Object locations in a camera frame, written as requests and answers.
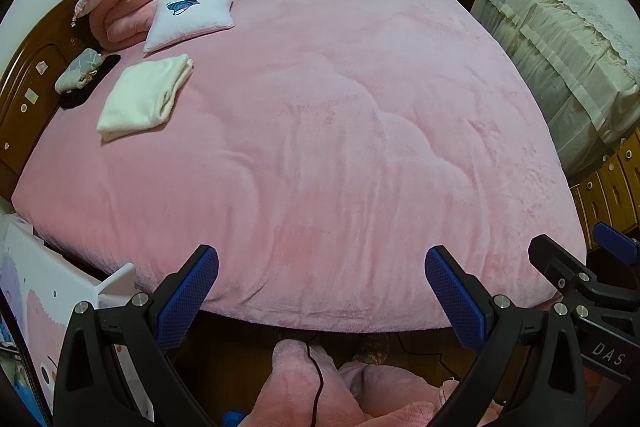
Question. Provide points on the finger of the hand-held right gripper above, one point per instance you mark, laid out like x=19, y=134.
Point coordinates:
x=612, y=237
x=547, y=254

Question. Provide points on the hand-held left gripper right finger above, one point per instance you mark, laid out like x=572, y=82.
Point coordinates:
x=455, y=302

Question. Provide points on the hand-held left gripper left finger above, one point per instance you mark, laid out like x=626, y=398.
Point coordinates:
x=192, y=297

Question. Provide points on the cream fuzzy cardigan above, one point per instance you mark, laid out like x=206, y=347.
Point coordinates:
x=140, y=97

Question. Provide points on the light wooden cabinet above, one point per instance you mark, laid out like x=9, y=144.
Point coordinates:
x=607, y=192

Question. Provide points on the patterned slipper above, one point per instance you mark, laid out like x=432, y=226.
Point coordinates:
x=370, y=349

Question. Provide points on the person's pink trousers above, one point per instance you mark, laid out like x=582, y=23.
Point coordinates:
x=290, y=382

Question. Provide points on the white pink cartoon board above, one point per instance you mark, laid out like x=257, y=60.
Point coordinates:
x=35, y=287

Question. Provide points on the beige lace-covered furniture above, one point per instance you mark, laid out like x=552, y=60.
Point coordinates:
x=560, y=42

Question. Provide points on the black cloth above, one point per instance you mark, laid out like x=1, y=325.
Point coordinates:
x=80, y=99

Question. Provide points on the pink bed blanket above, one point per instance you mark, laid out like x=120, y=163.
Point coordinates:
x=325, y=107

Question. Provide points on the grey patterned cloth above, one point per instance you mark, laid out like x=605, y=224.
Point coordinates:
x=75, y=69

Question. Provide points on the white cushion with blue print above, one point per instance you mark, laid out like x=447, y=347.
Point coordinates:
x=190, y=19

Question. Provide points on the brown wooden headboard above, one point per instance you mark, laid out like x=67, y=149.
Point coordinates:
x=30, y=72

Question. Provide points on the folded pink quilt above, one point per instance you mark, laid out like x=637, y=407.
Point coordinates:
x=125, y=17

